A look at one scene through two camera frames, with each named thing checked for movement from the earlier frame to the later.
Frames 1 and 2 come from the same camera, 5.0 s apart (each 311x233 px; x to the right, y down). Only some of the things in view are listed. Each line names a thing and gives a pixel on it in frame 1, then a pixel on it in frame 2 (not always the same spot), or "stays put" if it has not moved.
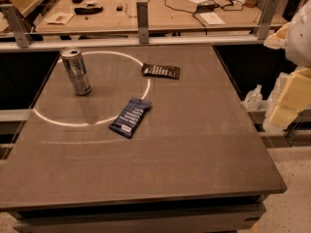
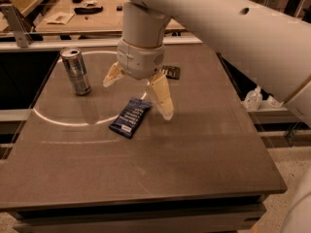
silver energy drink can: x=75 y=66 stays put
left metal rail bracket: x=18 y=26 stays put
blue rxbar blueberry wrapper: x=129 y=117 stays put
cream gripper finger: x=278 y=40 -> x=140 y=63
